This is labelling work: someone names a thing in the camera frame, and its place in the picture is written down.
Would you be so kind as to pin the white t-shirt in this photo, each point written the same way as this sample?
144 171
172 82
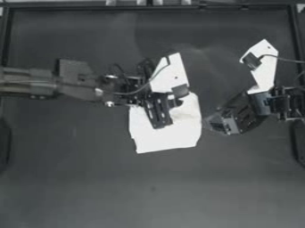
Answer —
175 136

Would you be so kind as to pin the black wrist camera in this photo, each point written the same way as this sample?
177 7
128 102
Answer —
181 90
252 61

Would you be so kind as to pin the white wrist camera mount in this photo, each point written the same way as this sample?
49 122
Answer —
171 74
264 68

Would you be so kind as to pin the grey frame bracket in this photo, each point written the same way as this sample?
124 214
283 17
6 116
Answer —
112 2
150 2
187 2

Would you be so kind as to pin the black frame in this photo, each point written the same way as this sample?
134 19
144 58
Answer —
239 6

